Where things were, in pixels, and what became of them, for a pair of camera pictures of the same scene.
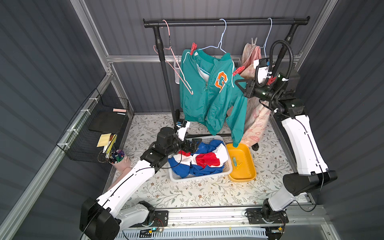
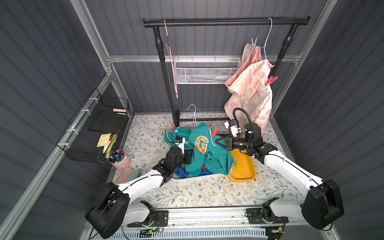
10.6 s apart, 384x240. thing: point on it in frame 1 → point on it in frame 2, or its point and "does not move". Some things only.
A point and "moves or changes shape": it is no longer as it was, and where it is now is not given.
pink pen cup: (118, 159) does not move
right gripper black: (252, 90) → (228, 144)
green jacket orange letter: (209, 94) → (207, 154)
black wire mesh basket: (98, 115) does not move
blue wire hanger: (220, 44) → (194, 119)
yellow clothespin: (236, 163) does not move
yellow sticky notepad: (104, 140) does not move
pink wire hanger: (171, 60) moves or changes shape
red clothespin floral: (238, 70) → (215, 132)
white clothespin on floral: (253, 44) does not move
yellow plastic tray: (243, 167) does not move
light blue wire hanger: (266, 39) does not move
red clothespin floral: (271, 80) does not move
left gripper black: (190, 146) → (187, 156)
